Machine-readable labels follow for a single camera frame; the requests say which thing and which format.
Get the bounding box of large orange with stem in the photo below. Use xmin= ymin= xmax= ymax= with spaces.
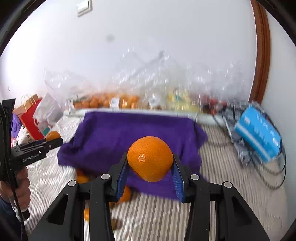
xmin=127 ymin=136 xmax=174 ymax=183

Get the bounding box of small orange mandarin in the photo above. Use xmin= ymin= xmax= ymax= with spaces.
xmin=45 ymin=131 xmax=61 ymax=142

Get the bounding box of person's left hand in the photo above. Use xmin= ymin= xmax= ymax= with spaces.
xmin=1 ymin=167 xmax=31 ymax=210

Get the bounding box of orange on bed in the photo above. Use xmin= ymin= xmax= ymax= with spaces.
xmin=109 ymin=186 xmax=132 ymax=208
xmin=84 ymin=207 xmax=90 ymax=222

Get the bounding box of purple towel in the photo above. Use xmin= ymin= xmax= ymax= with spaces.
xmin=57 ymin=111 xmax=208 ymax=200

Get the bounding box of orange under towel edge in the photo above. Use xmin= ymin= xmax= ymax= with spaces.
xmin=76 ymin=169 xmax=91 ymax=184

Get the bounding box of red paper gift bag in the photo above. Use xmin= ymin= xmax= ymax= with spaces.
xmin=13 ymin=94 xmax=43 ymax=140

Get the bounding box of orange on bed front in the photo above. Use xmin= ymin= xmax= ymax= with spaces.
xmin=84 ymin=207 xmax=90 ymax=222

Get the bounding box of white plastic bag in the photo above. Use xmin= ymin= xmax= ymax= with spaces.
xmin=33 ymin=93 xmax=63 ymax=137

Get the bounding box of patterned grey pouch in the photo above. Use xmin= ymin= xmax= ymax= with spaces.
xmin=222 ymin=101 xmax=262 ymax=167

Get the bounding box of clear bag of oranges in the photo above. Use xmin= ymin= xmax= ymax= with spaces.
xmin=72 ymin=92 xmax=140 ymax=109

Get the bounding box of clear bag of mandarins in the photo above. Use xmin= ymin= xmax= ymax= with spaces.
xmin=44 ymin=70 xmax=98 ymax=110

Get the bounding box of blue tissue pack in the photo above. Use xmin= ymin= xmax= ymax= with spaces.
xmin=234 ymin=106 xmax=281 ymax=163

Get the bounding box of clear bag of yellow fruit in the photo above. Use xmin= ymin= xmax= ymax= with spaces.
xmin=107 ymin=50 xmax=251 ymax=113

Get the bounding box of black cable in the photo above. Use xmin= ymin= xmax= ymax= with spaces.
xmin=211 ymin=105 xmax=287 ymax=190

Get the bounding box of brown wooden door frame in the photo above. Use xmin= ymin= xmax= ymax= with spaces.
xmin=249 ymin=1 xmax=271 ymax=103

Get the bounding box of white wall switch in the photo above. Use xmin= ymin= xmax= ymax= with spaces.
xmin=76 ymin=0 xmax=93 ymax=17

